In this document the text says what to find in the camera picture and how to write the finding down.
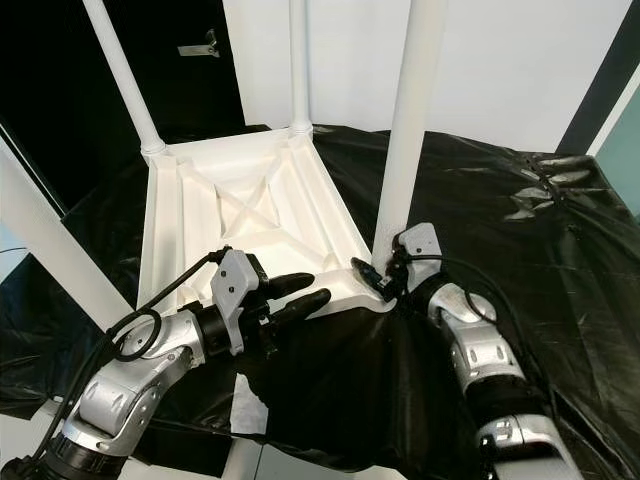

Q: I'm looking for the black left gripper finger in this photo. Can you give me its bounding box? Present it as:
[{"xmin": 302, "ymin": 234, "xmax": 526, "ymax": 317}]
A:
[
  {"xmin": 265, "ymin": 290, "xmax": 333, "ymax": 329},
  {"xmin": 263, "ymin": 272, "xmax": 316, "ymax": 299}
]

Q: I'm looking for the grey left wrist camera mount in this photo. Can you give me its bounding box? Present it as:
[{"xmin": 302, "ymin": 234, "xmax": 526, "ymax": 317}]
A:
[{"xmin": 210, "ymin": 248, "xmax": 266, "ymax": 356}]

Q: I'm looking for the black table cloth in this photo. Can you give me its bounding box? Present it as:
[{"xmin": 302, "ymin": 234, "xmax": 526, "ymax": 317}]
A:
[{"xmin": 0, "ymin": 125, "xmax": 640, "ymax": 476}]

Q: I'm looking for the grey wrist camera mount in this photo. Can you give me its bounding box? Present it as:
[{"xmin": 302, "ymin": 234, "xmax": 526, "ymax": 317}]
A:
[
  {"xmin": 398, "ymin": 223, "xmax": 443, "ymax": 291},
  {"xmin": 210, "ymin": 248, "xmax": 266, "ymax": 356}
]

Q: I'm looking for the black door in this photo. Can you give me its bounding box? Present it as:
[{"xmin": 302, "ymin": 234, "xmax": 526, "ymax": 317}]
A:
[{"xmin": 0, "ymin": 0, "xmax": 246, "ymax": 216}]

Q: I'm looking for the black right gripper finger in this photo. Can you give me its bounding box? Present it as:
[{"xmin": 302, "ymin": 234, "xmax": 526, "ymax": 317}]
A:
[{"xmin": 350, "ymin": 257, "xmax": 387, "ymax": 299}]

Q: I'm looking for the white table pedestal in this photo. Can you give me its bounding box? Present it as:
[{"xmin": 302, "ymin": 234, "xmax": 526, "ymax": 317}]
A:
[{"xmin": 222, "ymin": 440, "xmax": 261, "ymax": 480}]

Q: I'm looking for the dark grey frame post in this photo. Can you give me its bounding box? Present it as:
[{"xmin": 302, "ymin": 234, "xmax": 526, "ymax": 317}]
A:
[{"xmin": 555, "ymin": 35, "xmax": 640, "ymax": 156}]

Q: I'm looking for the silver door handle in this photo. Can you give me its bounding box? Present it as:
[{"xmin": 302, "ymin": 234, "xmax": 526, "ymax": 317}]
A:
[{"xmin": 177, "ymin": 28, "xmax": 221, "ymax": 58}]

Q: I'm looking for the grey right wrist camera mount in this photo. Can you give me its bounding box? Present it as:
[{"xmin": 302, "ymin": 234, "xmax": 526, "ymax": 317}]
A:
[{"xmin": 398, "ymin": 223, "xmax": 443, "ymax": 291}]

